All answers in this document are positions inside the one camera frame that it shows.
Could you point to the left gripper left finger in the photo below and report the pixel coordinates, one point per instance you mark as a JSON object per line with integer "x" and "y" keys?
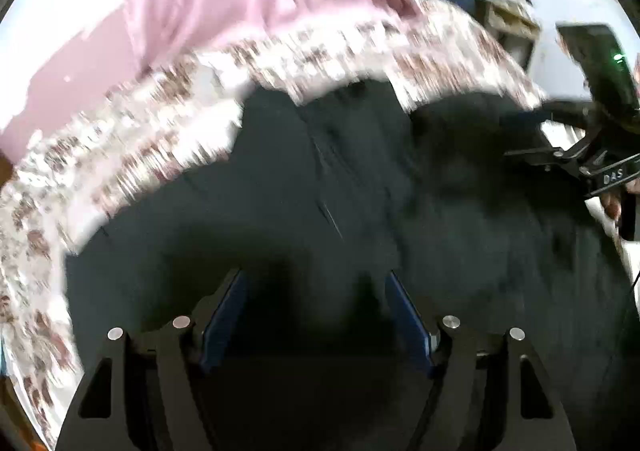
{"x": 142, "y": 391}

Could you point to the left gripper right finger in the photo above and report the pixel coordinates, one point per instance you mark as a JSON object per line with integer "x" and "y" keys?
{"x": 488, "y": 391}

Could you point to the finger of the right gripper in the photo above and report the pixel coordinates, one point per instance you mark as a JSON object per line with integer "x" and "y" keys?
{"x": 560, "y": 113}
{"x": 537, "y": 157}

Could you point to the large black garment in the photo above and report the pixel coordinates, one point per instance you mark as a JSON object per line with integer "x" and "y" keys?
{"x": 317, "y": 205}

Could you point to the person's right hand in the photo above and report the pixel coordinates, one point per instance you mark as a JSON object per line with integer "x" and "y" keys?
{"x": 611, "y": 200}

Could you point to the floral satin bedspread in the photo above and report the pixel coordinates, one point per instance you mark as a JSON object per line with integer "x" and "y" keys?
{"x": 187, "y": 114}

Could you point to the wooden wall shelf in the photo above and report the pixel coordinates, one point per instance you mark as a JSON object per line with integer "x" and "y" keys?
{"x": 510, "y": 24}

